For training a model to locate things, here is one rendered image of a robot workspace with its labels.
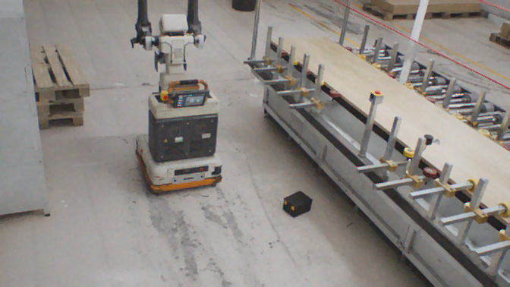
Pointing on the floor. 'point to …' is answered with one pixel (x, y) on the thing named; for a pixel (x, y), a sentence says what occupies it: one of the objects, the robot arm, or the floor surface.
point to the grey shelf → (18, 119)
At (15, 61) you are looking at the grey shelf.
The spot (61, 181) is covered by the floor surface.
